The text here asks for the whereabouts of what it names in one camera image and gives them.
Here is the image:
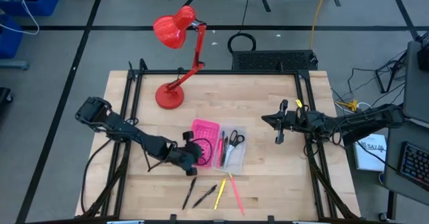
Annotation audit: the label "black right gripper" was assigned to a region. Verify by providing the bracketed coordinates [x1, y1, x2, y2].
[261, 99, 307, 146]

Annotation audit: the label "black metal table frame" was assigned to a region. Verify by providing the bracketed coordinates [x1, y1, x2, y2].
[80, 58, 359, 223]

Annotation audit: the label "black-handled scissors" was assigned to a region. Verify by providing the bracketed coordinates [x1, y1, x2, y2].
[223, 129, 246, 168]

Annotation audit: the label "pink plastic box lid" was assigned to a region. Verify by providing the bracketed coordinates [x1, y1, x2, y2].
[190, 118, 221, 167]

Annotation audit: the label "red desk lamp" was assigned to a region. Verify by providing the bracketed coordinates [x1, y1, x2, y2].
[153, 5, 208, 110]

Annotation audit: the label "black coiled cable loop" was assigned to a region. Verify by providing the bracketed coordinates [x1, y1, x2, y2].
[227, 32, 257, 54]

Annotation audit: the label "black backlit keyboard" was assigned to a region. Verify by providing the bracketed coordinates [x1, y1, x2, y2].
[397, 142, 429, 188]

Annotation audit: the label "pink pencil with yellow eraser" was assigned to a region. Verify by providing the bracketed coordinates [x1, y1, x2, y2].
[229, 172, 245, 215]

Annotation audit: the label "clear plastic supply box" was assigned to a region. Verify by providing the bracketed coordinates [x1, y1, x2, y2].
[212, 125, 248, 176]

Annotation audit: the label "yellow cable plug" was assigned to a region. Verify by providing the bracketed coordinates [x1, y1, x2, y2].
[336, 99, 359, 113]

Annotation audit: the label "yellow cable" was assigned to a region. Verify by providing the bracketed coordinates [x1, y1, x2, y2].
[308, 0, 331, 50]

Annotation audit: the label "yellow highlighter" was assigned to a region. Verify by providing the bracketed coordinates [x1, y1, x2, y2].
[214, 178, 227, 211]

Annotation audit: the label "white booklet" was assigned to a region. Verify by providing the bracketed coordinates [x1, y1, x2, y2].
[353, 133, 388, 173]

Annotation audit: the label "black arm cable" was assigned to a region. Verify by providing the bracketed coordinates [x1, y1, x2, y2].
[80, 138, 113, 215]

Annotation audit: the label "black Pilot G-2 pen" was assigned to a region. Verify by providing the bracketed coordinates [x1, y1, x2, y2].
[192, 184, 218, 209]

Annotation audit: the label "black floor cables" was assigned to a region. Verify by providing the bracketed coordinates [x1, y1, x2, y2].
[330, 49, 408, 117]

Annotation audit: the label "black cart foot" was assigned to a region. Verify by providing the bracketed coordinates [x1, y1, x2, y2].
[0, 87, 13, 113]

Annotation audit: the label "black floor stand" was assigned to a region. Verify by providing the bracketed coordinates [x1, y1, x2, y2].
[375, 60, 403, 94]

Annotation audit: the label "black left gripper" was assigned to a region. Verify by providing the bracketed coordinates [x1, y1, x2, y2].
[172, 129, 208, 177]

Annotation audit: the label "black left camera cable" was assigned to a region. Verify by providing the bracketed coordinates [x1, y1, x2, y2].
[193, 137, 214, 167]

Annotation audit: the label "grey desk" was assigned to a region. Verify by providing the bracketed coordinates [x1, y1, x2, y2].
[402, 41, 429, 124]
[381, 116, 429, 207]

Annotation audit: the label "white floor cable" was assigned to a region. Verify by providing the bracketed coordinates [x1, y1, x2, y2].
[355, 101, 373, 113]

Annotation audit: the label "grey metal base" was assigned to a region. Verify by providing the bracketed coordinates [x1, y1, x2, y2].
[0, 58, 29, 70]

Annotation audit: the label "black device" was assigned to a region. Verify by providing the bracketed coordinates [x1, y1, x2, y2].
[416, 32, 429, 72]

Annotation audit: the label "black perforated computer case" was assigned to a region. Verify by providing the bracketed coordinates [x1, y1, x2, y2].
[231, 49, 319, 72]

